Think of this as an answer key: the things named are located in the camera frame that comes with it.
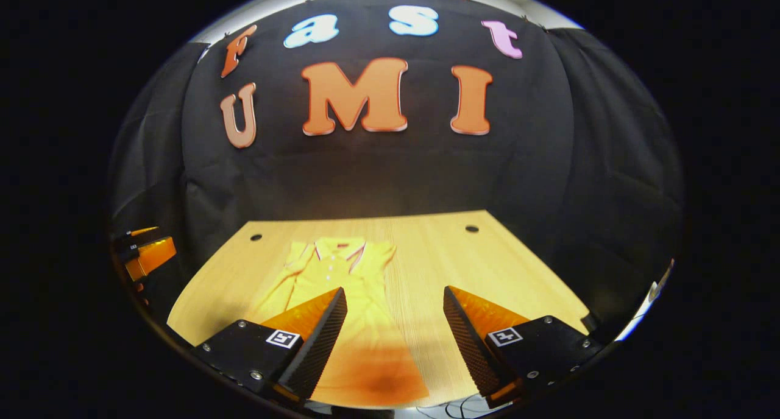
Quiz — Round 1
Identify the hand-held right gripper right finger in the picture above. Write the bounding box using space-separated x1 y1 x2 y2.
443 286 604 407

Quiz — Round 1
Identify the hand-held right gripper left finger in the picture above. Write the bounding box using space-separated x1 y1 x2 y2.
192 287 348 404

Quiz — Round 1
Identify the orange T-shirt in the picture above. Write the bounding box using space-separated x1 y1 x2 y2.
247 236 430 407

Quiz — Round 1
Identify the black backdrop cloth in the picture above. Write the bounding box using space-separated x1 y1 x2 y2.
110 0 686 347

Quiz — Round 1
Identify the black cable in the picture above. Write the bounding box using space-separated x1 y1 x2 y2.
420 395 494 419

